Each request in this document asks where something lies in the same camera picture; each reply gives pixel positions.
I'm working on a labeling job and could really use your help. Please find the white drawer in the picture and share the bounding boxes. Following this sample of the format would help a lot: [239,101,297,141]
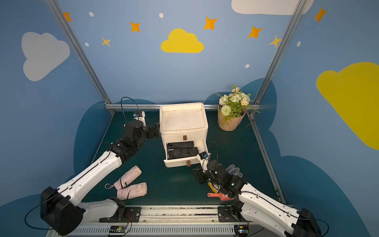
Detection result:
[163,139,209,168]

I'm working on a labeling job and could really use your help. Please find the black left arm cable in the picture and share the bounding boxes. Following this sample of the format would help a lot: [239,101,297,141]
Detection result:
[120,96,140,125]

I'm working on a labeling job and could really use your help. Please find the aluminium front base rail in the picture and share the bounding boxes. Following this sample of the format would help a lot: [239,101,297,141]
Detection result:
[69,205,248,237]

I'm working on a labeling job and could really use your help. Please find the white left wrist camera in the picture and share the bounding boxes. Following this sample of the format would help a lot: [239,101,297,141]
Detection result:
[133,111,146,126]

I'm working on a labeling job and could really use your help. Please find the tan ribbed flower pot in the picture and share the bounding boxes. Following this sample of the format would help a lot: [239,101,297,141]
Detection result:
[218,105,247,131]

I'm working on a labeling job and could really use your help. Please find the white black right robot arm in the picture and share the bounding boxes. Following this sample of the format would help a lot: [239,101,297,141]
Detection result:
[192,159,322,237]

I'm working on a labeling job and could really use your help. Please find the pink plastic scoop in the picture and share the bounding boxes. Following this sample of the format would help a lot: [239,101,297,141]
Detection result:
[207,193,234,201]

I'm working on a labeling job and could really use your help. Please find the aluminium frame post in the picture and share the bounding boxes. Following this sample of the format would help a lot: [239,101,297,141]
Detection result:
[254,0,308,106]
[45,0,112,104]

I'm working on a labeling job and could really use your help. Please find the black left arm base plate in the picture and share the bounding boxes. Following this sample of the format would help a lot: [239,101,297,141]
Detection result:
[99,206,142,223]

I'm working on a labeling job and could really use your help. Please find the aluminium frame left floor rail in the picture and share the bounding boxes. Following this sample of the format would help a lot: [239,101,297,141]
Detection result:
[90,113,114,164]

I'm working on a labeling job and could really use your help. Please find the aluminium frame right post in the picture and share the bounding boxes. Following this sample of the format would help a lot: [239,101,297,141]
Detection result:
[254,0,308,106]

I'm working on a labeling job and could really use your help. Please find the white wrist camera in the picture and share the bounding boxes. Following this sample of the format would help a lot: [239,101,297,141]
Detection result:
[198,152,211,172]
[133,111,146,126]

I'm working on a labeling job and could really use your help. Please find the aluminium frame floor rail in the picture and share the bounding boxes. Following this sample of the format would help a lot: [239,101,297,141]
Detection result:
[90,113,114,164]
[248,113,286,204]

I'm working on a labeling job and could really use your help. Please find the aluminium frame left post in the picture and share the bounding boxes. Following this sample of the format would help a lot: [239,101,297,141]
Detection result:
[45,0,112,104]

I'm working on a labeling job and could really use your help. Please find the aluminium frame back rail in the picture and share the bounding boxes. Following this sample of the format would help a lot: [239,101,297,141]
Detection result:
[105,103,261,111]

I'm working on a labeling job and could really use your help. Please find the white and green flowers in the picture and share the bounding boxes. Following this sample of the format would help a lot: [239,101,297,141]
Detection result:
[215,85,260,118]

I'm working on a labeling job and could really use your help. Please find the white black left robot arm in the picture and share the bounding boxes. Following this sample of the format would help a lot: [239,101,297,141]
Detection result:
[40,119,160,236]

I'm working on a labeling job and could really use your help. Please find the aluminium frame right floor rail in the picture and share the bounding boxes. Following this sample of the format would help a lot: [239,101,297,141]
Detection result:
[248,113,286,204]

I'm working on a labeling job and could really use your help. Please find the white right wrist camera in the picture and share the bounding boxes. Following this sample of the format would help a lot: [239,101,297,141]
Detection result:
[198,152,211,172]

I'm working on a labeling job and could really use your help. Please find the blue dotted work glove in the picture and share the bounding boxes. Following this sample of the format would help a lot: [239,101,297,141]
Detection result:
[208,164,243,194]

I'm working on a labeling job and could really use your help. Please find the white three drawer cabinet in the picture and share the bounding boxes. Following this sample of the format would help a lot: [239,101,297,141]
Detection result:
[159,103,208,143]

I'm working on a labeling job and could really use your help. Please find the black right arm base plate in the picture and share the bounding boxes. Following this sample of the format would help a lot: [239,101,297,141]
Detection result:
[217,205,247,222]

